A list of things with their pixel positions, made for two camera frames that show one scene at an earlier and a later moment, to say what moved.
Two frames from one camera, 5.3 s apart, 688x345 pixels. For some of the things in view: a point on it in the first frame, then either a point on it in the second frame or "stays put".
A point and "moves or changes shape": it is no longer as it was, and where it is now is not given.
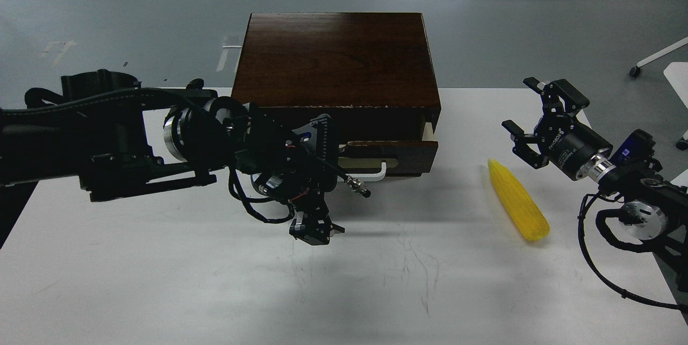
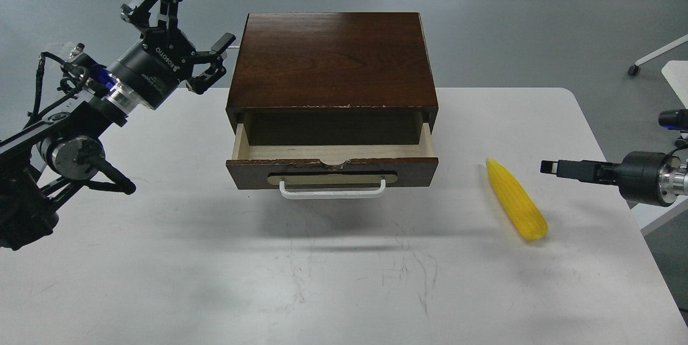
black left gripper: [299, 166] -> [152, 69]
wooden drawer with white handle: [371, 161] moves or changes shape
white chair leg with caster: [636, 70] stays put
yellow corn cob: [521, 201] stays put
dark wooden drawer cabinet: [372, 72] stays put
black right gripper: [568, 142] -> [637, 175]
